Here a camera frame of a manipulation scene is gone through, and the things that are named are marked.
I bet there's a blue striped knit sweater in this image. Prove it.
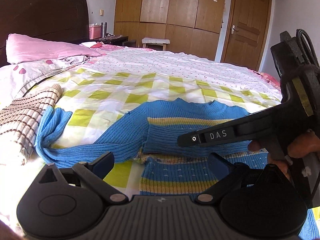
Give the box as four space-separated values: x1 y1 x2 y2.
35 97 320 240

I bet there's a person's right hand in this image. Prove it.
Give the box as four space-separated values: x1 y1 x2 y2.
248 129 320 181

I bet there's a green checked bed sheet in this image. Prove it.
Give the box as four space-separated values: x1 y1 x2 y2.
1 67 281 235

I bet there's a dark nightstand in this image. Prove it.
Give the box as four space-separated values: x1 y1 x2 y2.
91 35 137 48

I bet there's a steel thermos bottle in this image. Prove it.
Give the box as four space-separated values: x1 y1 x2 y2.
101 22 107 38

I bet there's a white floral quilt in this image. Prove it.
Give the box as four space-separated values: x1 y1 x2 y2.
87 45 282 100

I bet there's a grey heart-print pillow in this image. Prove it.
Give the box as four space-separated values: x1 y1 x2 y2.
1 56 88 103

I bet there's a dark wooden headboard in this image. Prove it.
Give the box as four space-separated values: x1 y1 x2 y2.
0 0 89 66

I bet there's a brown wooden door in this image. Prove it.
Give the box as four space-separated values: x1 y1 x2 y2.
221 0 272 70

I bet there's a pink storage box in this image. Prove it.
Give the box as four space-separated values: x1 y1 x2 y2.
89 24 101 40

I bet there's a pink patterned blanket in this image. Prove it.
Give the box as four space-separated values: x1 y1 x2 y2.
254 71 281 90

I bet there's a beige brown checked knit garment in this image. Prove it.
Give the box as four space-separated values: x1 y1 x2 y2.
1 84 63 166

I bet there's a small stool with cushion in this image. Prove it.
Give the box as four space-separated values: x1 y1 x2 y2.
142 37 170 51

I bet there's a wooden wardrobe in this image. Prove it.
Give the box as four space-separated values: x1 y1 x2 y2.
114 0 225 60

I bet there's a pink pillow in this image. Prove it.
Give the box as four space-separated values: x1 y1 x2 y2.
5 34 101 64

